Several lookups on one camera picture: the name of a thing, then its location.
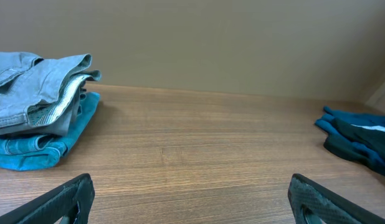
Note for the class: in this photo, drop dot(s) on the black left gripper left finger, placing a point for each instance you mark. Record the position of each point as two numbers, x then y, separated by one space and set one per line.
70 203

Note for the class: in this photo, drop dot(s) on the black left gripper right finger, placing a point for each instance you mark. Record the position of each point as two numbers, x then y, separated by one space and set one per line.
311 203

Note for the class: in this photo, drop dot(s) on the folded blue jeans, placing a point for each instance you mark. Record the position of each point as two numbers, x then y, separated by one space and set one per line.
42 151

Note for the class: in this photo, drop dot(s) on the dark blue garment pile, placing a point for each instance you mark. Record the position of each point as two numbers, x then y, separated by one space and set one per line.
356 137

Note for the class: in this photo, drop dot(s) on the folded grey jeans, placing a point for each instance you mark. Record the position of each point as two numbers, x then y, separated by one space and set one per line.
41 96

